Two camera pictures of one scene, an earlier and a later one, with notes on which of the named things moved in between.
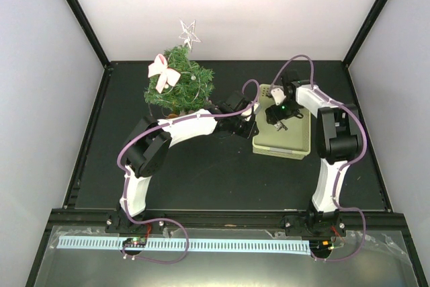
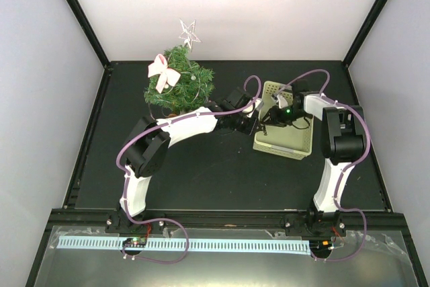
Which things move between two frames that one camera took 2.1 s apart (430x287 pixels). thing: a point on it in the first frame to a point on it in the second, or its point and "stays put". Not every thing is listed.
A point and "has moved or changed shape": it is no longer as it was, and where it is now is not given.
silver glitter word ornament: [279, 126] has moved or changed shape
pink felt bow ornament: [160, 70] stays put
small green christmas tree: [193, 90] stays put
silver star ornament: [189, 36] stays put
